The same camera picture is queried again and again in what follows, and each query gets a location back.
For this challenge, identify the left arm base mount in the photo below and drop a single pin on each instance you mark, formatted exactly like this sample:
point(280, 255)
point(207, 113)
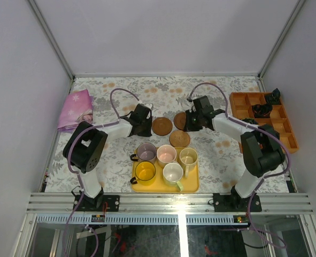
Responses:
point(103, 203)

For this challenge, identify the white mug green handle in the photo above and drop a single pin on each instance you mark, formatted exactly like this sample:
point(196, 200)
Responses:
point(172, 175)

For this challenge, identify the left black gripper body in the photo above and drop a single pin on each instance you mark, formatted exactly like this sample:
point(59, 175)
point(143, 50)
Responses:
point(145, 128)

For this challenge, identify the purple folded cloth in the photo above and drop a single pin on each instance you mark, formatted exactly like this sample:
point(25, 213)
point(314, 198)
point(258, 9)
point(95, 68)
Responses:
point(77, 108)

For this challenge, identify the woven rattan coaster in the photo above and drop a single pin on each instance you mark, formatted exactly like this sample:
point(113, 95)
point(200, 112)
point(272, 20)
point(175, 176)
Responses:
point(179, 138)

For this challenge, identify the pale green mug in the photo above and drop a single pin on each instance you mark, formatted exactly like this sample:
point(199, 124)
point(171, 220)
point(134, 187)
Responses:
point(188, 159)

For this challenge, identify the orange compartment organizer tray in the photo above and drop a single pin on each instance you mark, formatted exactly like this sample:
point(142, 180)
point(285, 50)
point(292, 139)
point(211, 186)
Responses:
point(241, 104)

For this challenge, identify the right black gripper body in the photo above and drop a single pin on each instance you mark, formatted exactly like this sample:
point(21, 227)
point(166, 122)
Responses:
point(193, 121)

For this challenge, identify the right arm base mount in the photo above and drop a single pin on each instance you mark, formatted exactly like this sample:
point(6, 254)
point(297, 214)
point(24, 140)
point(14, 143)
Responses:
point(226, 203)

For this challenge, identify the purple mug black handle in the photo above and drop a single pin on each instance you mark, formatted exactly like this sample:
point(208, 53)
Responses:
point(145, 152)

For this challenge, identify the black coiled item top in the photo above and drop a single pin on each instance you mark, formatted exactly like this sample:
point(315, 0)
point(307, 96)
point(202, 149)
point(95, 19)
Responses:
point(274, 97)

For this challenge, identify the yellow plastic tray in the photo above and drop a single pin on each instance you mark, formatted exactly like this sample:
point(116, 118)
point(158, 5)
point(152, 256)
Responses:
point(190, 184)

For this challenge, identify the yellow mug black handle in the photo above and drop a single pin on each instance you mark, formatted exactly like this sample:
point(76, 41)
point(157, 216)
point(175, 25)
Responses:
point(144, 174)

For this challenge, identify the pink cup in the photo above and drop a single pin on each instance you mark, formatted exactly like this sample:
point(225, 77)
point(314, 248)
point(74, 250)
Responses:
point(166, 154)

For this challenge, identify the black coiled item middle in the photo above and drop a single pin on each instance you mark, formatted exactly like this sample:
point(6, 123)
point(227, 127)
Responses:
point(262, 110)

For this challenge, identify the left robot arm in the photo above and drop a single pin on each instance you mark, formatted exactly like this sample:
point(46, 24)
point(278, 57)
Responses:
point(84, 148)

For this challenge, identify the reddish brown wooden coaster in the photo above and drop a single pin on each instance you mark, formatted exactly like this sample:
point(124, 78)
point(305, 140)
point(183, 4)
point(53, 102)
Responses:
point(180, 120)

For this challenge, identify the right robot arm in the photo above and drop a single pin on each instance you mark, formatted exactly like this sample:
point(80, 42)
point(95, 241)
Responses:
point(261, 150)

